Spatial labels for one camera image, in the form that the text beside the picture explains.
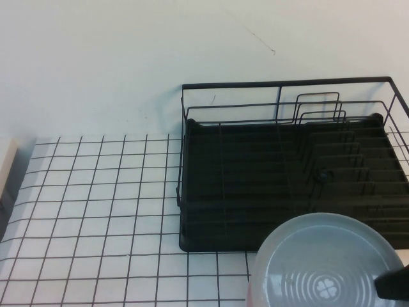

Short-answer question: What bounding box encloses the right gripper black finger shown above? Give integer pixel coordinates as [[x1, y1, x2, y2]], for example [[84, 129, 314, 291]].
[[374, 264, 409, 300]]

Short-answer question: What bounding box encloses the grey round plate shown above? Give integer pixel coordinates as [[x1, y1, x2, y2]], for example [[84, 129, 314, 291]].
[[251, 212, 407, 307]]

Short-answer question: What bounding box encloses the pink round plate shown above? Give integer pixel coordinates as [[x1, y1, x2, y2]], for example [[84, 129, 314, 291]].
[[245, 275, 257, 307]]

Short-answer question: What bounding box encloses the black drip tray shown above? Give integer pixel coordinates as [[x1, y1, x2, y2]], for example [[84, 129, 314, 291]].
[[178, 113, 409, 253]]

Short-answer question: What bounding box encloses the white black-grid table cloth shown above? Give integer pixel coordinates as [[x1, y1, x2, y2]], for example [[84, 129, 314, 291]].
[[0, 134, 409, 307]]

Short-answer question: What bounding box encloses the black wire dish rack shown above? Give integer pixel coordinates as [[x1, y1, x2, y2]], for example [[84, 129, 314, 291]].
[[174, 75, 409, 253]]

